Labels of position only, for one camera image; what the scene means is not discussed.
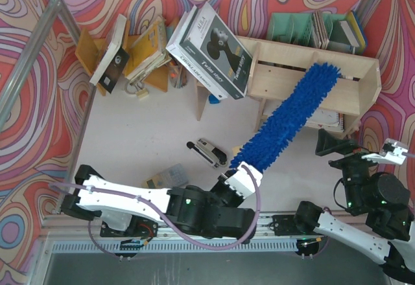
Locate blue microfiber duster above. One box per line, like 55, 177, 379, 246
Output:
230, 63, 340, 172

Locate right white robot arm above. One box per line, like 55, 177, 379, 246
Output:
294, 129, 414, 284

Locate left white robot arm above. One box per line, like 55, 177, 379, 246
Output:
61, 162, 263, 239

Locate light wooden bookshelf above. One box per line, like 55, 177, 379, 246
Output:
193, 35, 383, 140

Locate spiral notebook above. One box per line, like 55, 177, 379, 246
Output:
305, 109, 344, 133

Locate yellow sticky note pad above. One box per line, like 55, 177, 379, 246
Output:
232, 146, 242, 157

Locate beige black stapler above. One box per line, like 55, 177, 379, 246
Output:
196, 139, 228, 167

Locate blue yellow book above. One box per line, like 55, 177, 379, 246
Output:
344, 10, 368, 55

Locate brown notebooks in organizer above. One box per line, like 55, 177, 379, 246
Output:
313, 10, 329, 50

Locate green desk organizer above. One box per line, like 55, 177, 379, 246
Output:
266, 11, 359, 54

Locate yellow calculator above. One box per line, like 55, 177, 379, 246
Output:
141, 163, 189, 189

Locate Twins story book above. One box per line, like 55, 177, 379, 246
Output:
178, 3, 252, 100

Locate pens in cup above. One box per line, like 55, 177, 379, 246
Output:
169, 64, 187, 89

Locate white Czekolada book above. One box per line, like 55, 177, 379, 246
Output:
166, 5, 228, 100

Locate brass padlock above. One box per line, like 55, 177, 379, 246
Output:
124, 82, 149, 100

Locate stack of yellow books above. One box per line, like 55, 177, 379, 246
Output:
124, 16, 171, 84

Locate black white paperback book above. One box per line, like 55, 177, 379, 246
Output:
89, 14, 129, 93

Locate yellow wooden book stand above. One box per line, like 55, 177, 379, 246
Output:
75, 14, 172, 97

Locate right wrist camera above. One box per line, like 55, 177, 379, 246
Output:
361, 138, 409, 165

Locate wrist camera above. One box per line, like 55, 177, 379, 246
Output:
361, 138, 409, 165
224, 161, 263, 200

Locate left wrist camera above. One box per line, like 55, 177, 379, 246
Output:
224, 161, 263, 200

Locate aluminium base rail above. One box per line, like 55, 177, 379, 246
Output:
41, 207, 393, 263

